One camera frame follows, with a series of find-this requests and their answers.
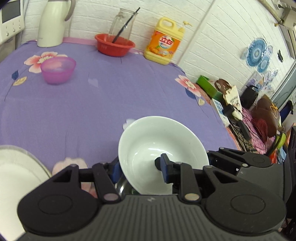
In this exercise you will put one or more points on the brown round bag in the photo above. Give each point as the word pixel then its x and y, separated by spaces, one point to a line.
pixel 266 110

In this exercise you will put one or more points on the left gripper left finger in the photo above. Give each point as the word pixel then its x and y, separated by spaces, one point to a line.
pixel 71 199

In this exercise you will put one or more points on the white water dispenser machine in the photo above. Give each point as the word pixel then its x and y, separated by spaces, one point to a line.
pixel 12 19

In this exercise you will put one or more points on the purple floral tablecloth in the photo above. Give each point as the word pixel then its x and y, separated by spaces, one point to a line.
pixel 86 116

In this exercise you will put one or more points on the stainless steel bowl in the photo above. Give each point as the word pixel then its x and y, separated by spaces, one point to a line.
pixel 124 188

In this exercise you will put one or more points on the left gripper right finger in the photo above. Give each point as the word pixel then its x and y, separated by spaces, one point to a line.
pixel 231 203

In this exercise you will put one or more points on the brown white paper bag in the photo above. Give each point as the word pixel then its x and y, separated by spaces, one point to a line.
pixel 231 96

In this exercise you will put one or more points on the large floral white plate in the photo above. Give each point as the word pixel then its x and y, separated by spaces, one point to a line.
pixel 21 172

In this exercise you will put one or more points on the black pouch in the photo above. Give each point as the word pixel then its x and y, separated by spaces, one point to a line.
pixel 249 96

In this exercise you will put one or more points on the blue paper wall decoration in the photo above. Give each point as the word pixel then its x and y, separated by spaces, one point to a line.
pixel 258 54

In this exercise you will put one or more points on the yellow dish soap bottle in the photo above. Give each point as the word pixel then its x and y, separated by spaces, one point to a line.
pixel 165 41

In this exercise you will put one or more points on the red plastic basket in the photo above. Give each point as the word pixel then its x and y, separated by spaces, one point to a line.
pixel 118 49

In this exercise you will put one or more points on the white ceramic bowl red pattern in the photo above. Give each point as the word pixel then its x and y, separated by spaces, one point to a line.
pixel 146 139

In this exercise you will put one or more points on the purple plastic bowl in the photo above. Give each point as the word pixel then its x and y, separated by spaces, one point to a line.
pixel 57 70

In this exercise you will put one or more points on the green box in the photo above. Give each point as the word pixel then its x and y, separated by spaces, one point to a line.
pixel 204 83

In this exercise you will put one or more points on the black stirring stick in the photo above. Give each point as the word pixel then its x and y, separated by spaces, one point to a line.
pixel 126 25

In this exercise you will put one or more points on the white thermos jug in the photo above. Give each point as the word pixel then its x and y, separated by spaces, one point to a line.
pixel 53 22

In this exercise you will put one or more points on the white blue box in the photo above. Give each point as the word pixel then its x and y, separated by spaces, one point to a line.
pixel 219 108

